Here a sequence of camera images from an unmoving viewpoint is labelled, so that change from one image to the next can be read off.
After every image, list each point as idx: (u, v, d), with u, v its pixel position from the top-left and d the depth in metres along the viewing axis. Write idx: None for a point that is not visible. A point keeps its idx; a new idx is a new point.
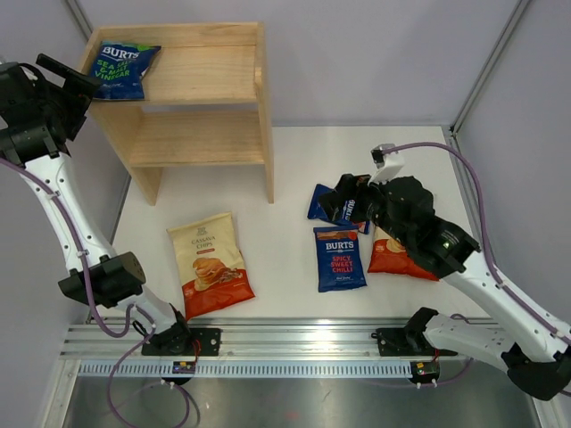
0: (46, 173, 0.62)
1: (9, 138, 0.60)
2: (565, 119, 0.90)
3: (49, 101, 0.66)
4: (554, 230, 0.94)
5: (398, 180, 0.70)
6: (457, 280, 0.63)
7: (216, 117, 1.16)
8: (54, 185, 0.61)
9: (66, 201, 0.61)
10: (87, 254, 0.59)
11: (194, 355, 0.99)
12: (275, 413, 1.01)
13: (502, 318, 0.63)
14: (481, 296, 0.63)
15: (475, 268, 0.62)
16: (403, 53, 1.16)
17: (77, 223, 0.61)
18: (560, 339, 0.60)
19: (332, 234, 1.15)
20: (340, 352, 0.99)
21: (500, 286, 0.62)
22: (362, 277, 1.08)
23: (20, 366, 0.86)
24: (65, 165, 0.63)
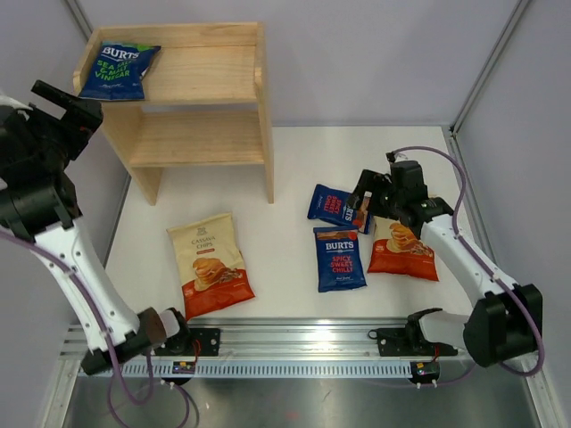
0: (60, 244, 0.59)
1: (12, 203, 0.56)
2: (564, 120, 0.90)
3: (50, 142, 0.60)
4: (554, 230, 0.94)
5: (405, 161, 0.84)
6: (428, 234, 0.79)
7: (216, 117, 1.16)
8: (70, 259, 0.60)
9: (86, 279, 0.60)
10: (111, 332, 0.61)
11: (194, 355, 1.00)
12: (275, 413, 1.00)
13: (456, 265, 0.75)
14: (441, 244, 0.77)
15: (441, 218, 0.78)
16: (403, 53, 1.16)
17: (97, 300, 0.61)
18: (497, 283, 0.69)
19: (333, 234, 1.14)
20: (341, 352, 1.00)
21: (457, 237, 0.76)
22: (362, 277, 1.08)
23: (20, 366, 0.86)
24: (80, 234, 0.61)
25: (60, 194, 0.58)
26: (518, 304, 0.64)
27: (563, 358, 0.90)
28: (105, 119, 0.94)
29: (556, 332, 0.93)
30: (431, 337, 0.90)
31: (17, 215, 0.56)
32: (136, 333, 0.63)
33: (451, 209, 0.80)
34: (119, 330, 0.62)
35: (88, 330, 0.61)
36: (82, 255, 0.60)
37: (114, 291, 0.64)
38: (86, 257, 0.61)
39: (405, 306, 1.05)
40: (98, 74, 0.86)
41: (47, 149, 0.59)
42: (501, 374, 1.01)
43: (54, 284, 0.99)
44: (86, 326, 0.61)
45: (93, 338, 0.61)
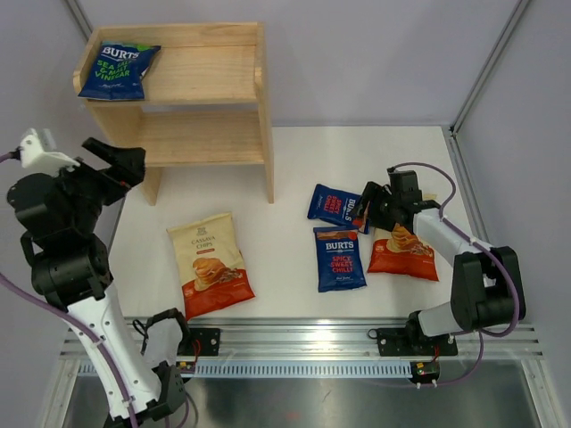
0: (90, 315, 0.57)
1: (46, 272, 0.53)
2: (565, 119, 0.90)
3: (86, 198, 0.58)
4: (554, 230, 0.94)
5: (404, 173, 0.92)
6: (424, 227, 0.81)
7: (216, 117, 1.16)
8: (98, 329, 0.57)
9: (112, 348, 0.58)
10: (133, 400, 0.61)
11: (194, 355, 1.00)
12: (275, 414, 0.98)
13: (442, 244, 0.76)
14: (428, 228, 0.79)
15: (428, 209, 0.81)
16: (403, 53, 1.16)
17: (122, 369, 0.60)
18: (475, 246, 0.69)
19: (333, 234, 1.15)
20: (340, 352, 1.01)
21: (442, 219, 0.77)
22: (362, 277, 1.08)
23: (20, 366, 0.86)
24: (111, 304, 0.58)
25: (95, 263, 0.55)
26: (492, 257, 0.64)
27: (564, 358, 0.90)
28: (105, 119, 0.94)
29: (557, 332, 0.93)
30: (427, 331, 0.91)
31: (49, 284, 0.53)
32: (158, 400, 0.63)
33: (437, 204, 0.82)
34: (141, 398, 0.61)
35: (113, 399, 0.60)
36: (111, 325, 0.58)
37: (139, 355, 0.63)
38: (113, 326, 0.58)
39: (405, 306, 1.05)
40: (97, 74, 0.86)
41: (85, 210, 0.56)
42: (502, 374, 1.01)
43: None
44: (109, 392, 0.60)
45: (115, 406, 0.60)
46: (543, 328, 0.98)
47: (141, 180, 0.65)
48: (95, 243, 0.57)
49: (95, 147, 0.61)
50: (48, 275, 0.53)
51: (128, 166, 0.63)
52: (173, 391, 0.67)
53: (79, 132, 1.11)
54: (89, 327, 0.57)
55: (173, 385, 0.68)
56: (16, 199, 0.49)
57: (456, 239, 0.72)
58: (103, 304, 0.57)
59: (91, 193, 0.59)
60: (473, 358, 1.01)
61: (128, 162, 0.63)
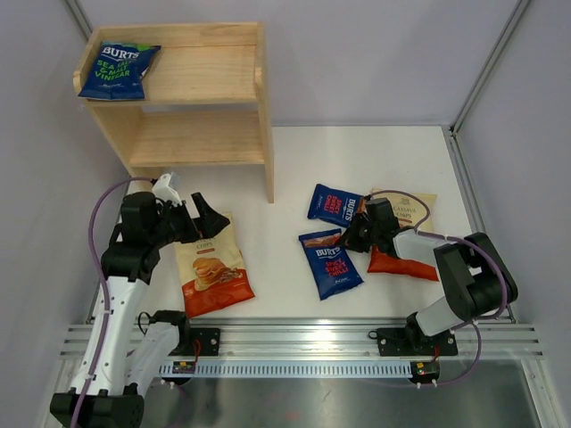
0: (118, 292, 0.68)
1: (114, 255, 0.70)
2: (564, 119, 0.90)
3: (168, 225, 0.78)
4: (554, 230, 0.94)
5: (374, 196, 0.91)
6: (401, 243, 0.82)
7: (214, 117, 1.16)
8: (113, 304, 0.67)
9: (112, 324, 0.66)
10: (92, 381, 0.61)
11: (194, 355, 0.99)
12: (275, 413, 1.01)
13: (421, 252, 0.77)
14: (405, 243, 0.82)
15: (403, 232, 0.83)
16: (403, 53, 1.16)
17: (104, 348, 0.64)
18: (449, 240, 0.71)
19: (319, 242, 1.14)
20: (341, 352, 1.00)
21: (416, 232, 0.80)
22: (358, 274, 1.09)
23: (20, 365, 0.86)
24: (135, 292, 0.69)
25: (144, 260, 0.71)
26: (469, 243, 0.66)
27: (564, 358, 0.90)
28: (105, 119, 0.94)
29: (556, 331, 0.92)
30: (426, 329, 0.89)
31: (111, 264, 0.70)
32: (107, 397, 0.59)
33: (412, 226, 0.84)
34: (97, 384, 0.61)
35: (83, 368, 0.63)
36: (124, 306, 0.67)
37: (125, 349, 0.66)
38: (125, 308, 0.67)
39: (405, 306, 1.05)
40: (98, 74, 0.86)
41: (162, 231, 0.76)
42: (501, 374, 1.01)
43: (54, 283, 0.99)
44: (84, 363, 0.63)
45: (79, 376, 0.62)
46: (542, 327, 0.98)
47: (211, 236, 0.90)
48: (152, 251, 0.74)
49: (196, 201, 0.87)
50: (114, 257, 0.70)
51: (211, 222, 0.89)
52: (124, 423, 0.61)
53: (78, 131, 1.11)
54: (110, 300, 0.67)
55: (128, 417, 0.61)
56: (125, 200, 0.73)
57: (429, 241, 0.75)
58: (129, 288, 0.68)
59: (175, 226, 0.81)
60: (474, 358, 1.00)
61: (211, 219, 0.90)
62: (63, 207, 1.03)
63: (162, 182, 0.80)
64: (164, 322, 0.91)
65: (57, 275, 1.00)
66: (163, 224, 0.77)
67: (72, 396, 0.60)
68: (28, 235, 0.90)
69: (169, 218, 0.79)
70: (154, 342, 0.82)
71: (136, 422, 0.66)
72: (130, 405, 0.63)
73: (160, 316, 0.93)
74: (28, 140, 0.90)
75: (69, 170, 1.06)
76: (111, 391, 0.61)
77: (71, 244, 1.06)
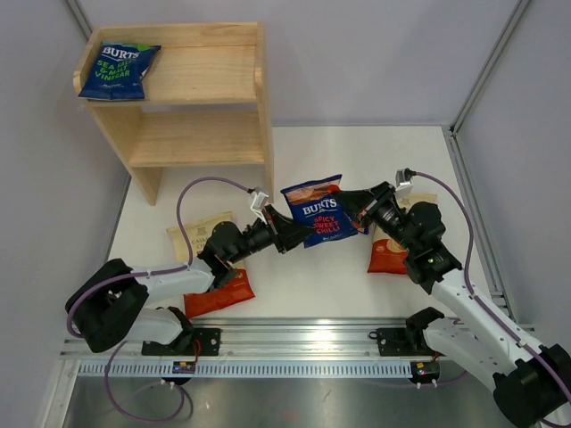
0: (201, 265, 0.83)
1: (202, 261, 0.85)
2: (563, 119, 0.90)
3: (250, 250, 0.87)
4: (553, 229, 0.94)
5: (426, 206, 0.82)
6: (438, 291, 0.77)
7: (215, 117, 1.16)
8: (192, 267, 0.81)
9: (183, 273, 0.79)
10: (143, 275, 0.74)
11: (194, 355, 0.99)
12: (275, 413, 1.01)
13: (479, 331, 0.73)
14: (458, 304, 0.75)
15: (451, 277, 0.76)
16: (402, 53, 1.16)
17: (169, 274, 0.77)
18: (525, 348, 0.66)
19: (307, 194, 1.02)
20: (341, 352, 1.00)
21: (473, 297, 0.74)
22: (351, 226, 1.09)
23: (19, 367, 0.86)
24: (205, 278, 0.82)
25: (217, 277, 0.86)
26: (550, 369, 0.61)
27: None
28: (105, 119, 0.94)
29: (554, 330, 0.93)
30: (440, 350, 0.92)
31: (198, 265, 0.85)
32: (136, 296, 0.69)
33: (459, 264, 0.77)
34: (144, 280, 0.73)
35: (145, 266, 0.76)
36: (198, 275, 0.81)
37: (168, 291, 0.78)
38: (197, 275, 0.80)
39: (405, 306, 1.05)
40: (98, 74, 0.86)
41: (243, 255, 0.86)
42: None
43: (55, 285, 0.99)
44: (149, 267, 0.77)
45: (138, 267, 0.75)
46: (540, 327, 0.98)
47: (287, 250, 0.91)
48: (229, 272, 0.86)
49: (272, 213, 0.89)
50: (205, 260, 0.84)
51: (287, 237, 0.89)
52: (111, 329, 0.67)
53: (78, 132, 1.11)
54: (194, 263, 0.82)
55: (106, 333, 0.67)
56: (219, 227, 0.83)
57: (499, 333, 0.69)
58: (210, 273, 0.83)
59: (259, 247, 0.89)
60: None
61: (289, 239, 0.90)
62: (63, 209, 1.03)
63: (253, 201, 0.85)
64: (177, 317, 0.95)
65: (57, 277, 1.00)
66: (250, 246, 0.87)
67: (127, 269, 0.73)
68: (28, 236, 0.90)
69: (258, 240, 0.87)
70: (160, 319, 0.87)
71: (98, 346, 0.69)
72: (119, 327, 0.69)
73: (177, 311, 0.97)
74: (29, 141, 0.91)
75: (69, 171, 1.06)
76: (146, 294, 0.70)
77: (71, 245, 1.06)
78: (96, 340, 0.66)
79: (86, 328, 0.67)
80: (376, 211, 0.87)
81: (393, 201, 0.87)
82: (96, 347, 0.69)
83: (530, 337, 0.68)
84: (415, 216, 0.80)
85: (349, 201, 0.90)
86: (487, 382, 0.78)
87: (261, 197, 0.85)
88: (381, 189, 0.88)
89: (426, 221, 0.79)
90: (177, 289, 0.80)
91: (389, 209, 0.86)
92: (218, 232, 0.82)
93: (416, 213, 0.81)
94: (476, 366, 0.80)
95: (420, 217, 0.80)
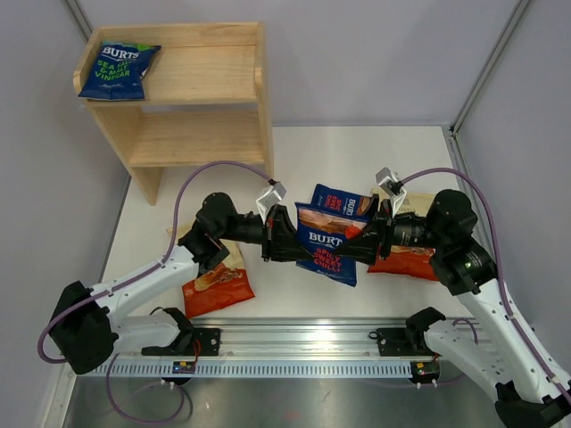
0: (179, 256, 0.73)
1: (192, 241, 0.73)
2: (563, 119, 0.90)
3: (245, 234, 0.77)
4: (554, 229, 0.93)
5: (451, 192, 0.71)
6: (469, 302, 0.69)
7: (215, 117, 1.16)
8: (169, 263, 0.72)
9: (155, 275, 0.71)
10: (105, 295, 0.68)
11: (194, 355, 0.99)
12: (274, 413, 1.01)
13: (507, 354, 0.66)
14: (489, 323, 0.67)
15: (488, 291, 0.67)
16: (402, 53, 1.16)
17: (136, 283, 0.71)
18: (555, 384, 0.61)
19: (320, 222, 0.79)
20: (341, 352, 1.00)
21: (508, 318, 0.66)
22: (352, 277, 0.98)
23: (19, 366, 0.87)
24: (187, 270, 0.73)
25: (207, 258, 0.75)
26: None
27: (561, 358, 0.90)
28: (105, 118, 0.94)
29: (554, 330, 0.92)
30: (438, 352, 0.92)
31: (187, 242, 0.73)
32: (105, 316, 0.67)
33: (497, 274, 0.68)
34: (106, 300, 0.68)
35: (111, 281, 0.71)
36: (175, 270, 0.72)
37: (144, 299, 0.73)
38: (174, 273, 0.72)
39: (405, 306, 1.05)
40: (98, 74, 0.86)
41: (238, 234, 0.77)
42: None
43: (55, 286, 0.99)
44: (113, 280, 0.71)
45: (101, 284, 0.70)
46: (539, 326, 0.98)
47: (282, 258, 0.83)
48: (219, 251, 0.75)
49: (279, 216, 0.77)
50: (193, 242, 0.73)
51: (282, 244, 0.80)
52: (91, 349, 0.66)
53: (78, 132, 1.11)
54: (169, 257, 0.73)
55: (87, 354, 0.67)
56: (211, 199, 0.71)
57: (531, 364, 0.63)
58: (190, 259, 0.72)
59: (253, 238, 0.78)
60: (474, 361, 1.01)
61: (281, 248, 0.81)
62: (63, 209, 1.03)
63: (263, 195, 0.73)
64: (174, 318, 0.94)
65: (58, 277, 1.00)
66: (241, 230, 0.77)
67: (86, 294, 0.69)
68: (28, 235, 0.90)
69: (250, 230, 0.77)
70: (154, 325, 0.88)
71: (86, 365, 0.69)
72: (100, 347, 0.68)
73: (174, 312, 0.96)
74: (29, 141, 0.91)
75: (69, 172, 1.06)
76: (109, 315, 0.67)
77: (70, 245, 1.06)
78: (79, 361, 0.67)
79: (66, 352, 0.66)
80: (393, 232, 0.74)
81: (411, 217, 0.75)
82: (84, 366, 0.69)
83: (560, 371, 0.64)
84: (442, 205, 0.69)
85: (358, 244, 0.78)
86: (489, 390, 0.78)
87: (274, 195, 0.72)
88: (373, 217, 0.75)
89: (454, 211, 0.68)
90: (157, 289, 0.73)
91: (405, 223, 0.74)
92: (208, 205, 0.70)
93: (441, 202, 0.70)
94: (477, 372, 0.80)
95: (449, 208, 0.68)
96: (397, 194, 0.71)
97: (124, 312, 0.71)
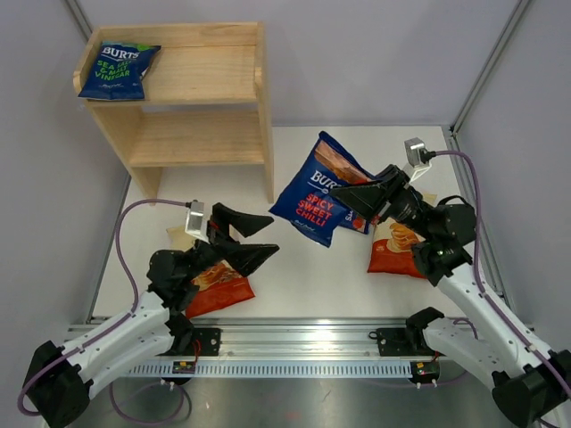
0: (148, 304, 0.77)
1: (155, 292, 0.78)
2: (563, 119, 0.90)
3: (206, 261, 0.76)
4: (554, 228, 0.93)
5: (459, 207, 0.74)
6: (447, 287, 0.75)
7: (215, 117, 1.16)
8: (138, 311, 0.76)
9: (126, 324, 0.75)
10: (77, 352, 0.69)
11: (194, 356, 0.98)
12: (274, 413, 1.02)
13: (486, 332, 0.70)
14: (467, 303, 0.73)
15: (460, 273, 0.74)
16: (403, 53, 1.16)
17: (109, 334, 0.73)
18: (534, 353, 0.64)
19: (334, 163, 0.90)
20: (341, 352, 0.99)
21: (483, 296, 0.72)
22: (326, 240, 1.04)
23: (19, 366, 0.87)
24: (156, 320, 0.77)
25: (177, 301, 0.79)
26: (558, 376, 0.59)
27: None
28: (105, 118, 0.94)
29: (553, 331, 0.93)
30: (438, 350, 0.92)
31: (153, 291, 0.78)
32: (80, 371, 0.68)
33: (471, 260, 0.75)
34: (78, 358, 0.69)
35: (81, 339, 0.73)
36: (144, 318, 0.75)
37: (116, 350, 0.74)
38: (144, 321, 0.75)
39: (405, 306, 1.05)
40: (98, 74, 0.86)
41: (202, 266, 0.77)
42: None
43: (55, 287, 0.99)
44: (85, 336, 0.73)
45: (72, 343, 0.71)
46: (538, 326, 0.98)
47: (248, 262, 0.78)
48: (187, 293, 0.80)
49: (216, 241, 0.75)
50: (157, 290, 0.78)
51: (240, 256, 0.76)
52: (65, 405, 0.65)
53: (78, 131, 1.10)
54: (138, 306, 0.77)
55: (64, 410, 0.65)
56: (156, 259, 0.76)
57: (508, 335, 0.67)
58: (159, 306, 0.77)
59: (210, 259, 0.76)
60: None
61: (243, 259, 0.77)
62: (62, 209, 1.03)
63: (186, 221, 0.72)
64: (167, 325, 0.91)
65: (57, 277, 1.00)
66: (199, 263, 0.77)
67: (57, 353, 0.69)
68: (28, 235, 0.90)
69: (205, 255, 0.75)
70: (141, 345, 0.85)
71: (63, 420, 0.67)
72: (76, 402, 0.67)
73: None
74: (30, 141, 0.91)
75: (69, 172, 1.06)
76: (79, 372, 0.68)
77: (70, 245, 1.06)
78: (55, 419, 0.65)
79: (42, 408, 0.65)
80: (399, 201, 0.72)
81: (415, 196, 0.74)
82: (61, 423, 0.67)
83: (538, 342, 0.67)
84: (450, 223, 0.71)
85: (360, 194, 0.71)
86: (486, 381, 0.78)
87: (192, 217, 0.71)
88: (391, 173, 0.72)
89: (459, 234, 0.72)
90: (128, 338, 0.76)
91: (411, 201, 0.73)
92: (153, 267, 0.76)
93: (451, 220, 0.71)
94: (475, 365, 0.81)
95: (451, 220, 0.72)
96: (419, 164, 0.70)
97: (97, 366, 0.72)
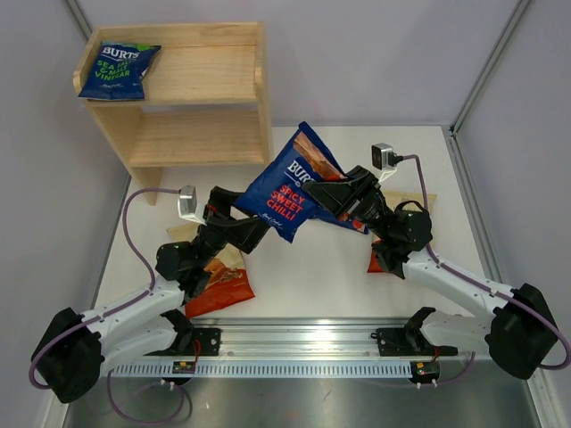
0: (165, 283, 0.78)
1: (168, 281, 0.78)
2: (562, 119, 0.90)
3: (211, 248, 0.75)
4: (553, 228, 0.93)
5: (418, 216, 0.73)
6: (410, 273, 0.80)
7: (215, 117, 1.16)
8: (156, 290, 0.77)
9: (143, 301, 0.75)
10: (96, 321, 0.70)
11: (194, 355, 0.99)
12: (275, 413, 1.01)
13: (456, 296, 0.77)
14: (430, 278, 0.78)
15: (417, 255, 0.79)
16: (402, 53, 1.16)
17: (128, 308, 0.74)
18: (498, 296, 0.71)
19: (312, 154, 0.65)
20: (341, 352, 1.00)
21: (440, 266, 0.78)
22: (289, 236, 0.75)
23: (19, 366, 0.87)
24: (171, 301, 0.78)
25: (190, 288, 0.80)
26: (521, 306, 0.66)
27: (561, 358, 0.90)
28: (105, 119, 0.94)
29: None
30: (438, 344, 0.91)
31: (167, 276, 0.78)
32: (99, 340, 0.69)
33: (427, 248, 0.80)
34: (98, 325, 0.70)
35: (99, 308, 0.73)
36: (162, 297, 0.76)
37: (132, 325, 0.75)
38: (161, 300, 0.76)
39: (405, 306, 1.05)
40: (98, 74, 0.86)
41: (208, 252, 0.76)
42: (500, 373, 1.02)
43: (55, 286, 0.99)
44: (103, 307, 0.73)
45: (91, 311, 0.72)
46: None
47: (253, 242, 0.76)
48: (199, 280, 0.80)
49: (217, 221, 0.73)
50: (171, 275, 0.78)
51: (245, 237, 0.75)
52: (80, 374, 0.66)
53: (78, 131, 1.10)
54: (156, 285, 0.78)
55: (77, 380, 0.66)
56: (162, 253, 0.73)
57: (471, 290, 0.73)
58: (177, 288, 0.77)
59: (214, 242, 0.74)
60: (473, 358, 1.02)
61: (243, 234, 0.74)
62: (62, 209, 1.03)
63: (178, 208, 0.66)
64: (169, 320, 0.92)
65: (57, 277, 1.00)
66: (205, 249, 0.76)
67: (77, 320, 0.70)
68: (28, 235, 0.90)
69: (209, 243, 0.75)
70: (147, 333, 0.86)
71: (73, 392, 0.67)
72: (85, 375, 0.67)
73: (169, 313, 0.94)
74: (29, 141, 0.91)
75: (69, 171, 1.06)
76: (99, 340, 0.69)
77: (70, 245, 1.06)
78: (65, 390, 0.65)
79: (53, 380, 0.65)
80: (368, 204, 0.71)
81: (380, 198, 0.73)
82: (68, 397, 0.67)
83: (499, 284, 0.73)
84: (411, 234, 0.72)
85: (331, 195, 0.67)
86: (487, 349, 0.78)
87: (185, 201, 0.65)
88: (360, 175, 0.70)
89: (418, 241, 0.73)
90: (145, 316, 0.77)
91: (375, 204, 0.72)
92: (162, 260, 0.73)
93: (411, 230, 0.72)
94: (473, 339, 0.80)
95: (413, 231, 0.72)
96: (387, 168, 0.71)
97: (112, 340, 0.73)
